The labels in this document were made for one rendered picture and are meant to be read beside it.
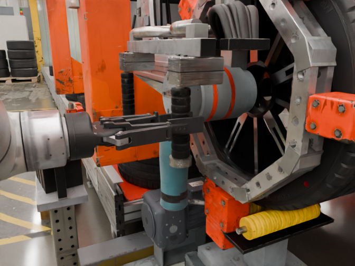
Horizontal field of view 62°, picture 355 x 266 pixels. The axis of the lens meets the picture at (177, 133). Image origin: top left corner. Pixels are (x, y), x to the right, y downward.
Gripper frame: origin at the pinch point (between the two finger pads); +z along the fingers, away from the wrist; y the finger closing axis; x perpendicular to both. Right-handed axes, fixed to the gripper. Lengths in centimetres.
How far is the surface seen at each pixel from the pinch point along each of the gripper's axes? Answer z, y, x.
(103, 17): 0, -60, 23
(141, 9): 49, -160, 37
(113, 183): 2, -71, -44
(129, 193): 12, -81, -56
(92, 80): -5, -60, 2
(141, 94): 14, -62, -5
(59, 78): -2, -252, -16
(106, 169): 3, -87, -44
